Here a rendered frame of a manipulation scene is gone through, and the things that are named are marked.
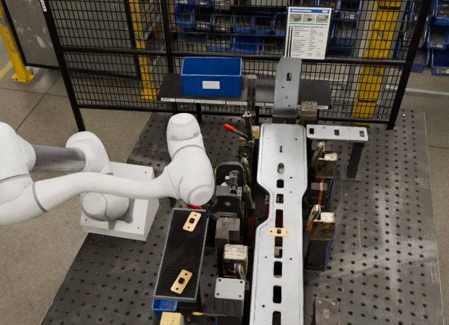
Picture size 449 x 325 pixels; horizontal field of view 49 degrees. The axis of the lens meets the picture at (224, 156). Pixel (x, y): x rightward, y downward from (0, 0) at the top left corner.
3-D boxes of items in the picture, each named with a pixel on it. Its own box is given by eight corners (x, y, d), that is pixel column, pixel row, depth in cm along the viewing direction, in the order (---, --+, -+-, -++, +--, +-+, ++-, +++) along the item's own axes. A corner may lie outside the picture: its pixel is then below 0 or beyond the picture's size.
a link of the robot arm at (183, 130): (166, 147, 158) (173, 176, 149) (161, 110, 147) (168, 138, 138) (198, 141, 160) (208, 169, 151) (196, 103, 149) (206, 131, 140)
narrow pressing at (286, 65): (296, 116, 245) (302, 58, 222) (272, 115, 246) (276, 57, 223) (296, 115, 246) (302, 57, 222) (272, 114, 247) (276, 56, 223)
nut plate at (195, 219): (192, 231, 176) (192, 229, 175) (182, 229, 177) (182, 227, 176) (201, 214, 181) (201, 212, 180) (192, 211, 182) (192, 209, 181)
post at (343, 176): (361, 181, 254) (373, 140, 233) (340, 180, 254) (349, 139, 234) (361, 172, 258) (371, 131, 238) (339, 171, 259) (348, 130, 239)
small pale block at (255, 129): (256, 183, 254) (258, 130, 228) (250, 182, 254) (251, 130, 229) (257, 178, 256) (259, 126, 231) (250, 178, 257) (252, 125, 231)
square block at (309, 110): (310, 163, 264) (317, 111, 238) (294, 162, 264) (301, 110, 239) (309, 152, 269) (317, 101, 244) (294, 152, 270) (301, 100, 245)
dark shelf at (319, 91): (331, 110, 248) (332, 105, 246) (157, 101, 256) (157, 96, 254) (329, 84, 264) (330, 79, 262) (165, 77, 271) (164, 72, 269)
